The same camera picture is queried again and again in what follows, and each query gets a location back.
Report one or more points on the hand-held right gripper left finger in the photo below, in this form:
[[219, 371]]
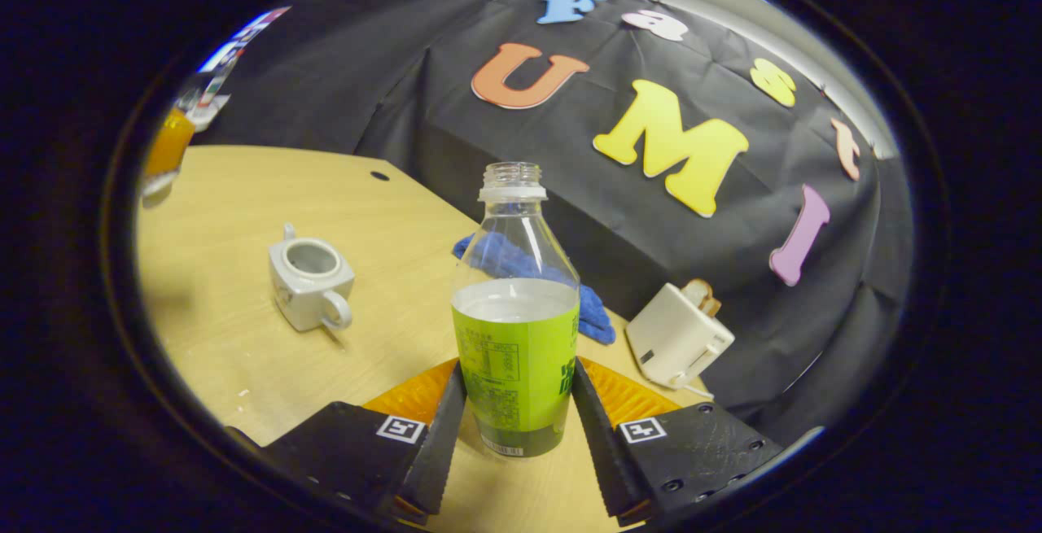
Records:
[[440, 452]]

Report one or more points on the white ceramic teacup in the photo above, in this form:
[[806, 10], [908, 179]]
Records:
[[305, 297]]

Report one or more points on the blue towel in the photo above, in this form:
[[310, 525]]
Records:
[[598, 317]]

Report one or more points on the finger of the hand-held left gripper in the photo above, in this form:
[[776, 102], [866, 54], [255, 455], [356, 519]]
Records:
[[168, 142]]

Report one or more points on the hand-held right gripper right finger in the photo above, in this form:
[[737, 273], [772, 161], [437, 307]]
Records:
[[602, 452]]

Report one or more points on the black backdrop cloth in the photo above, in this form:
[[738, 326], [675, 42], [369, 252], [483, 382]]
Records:
[[651, 256]]

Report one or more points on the white toaster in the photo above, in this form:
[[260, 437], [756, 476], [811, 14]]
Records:
[[672, 334]]

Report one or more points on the toast slice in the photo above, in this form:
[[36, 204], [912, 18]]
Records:
[[704, 295]]

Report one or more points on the green label water bottle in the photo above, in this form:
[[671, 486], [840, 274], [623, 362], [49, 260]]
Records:
[[513, 354]]

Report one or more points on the computer monitor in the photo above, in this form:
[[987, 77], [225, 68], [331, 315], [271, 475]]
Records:
[[244, 37]]

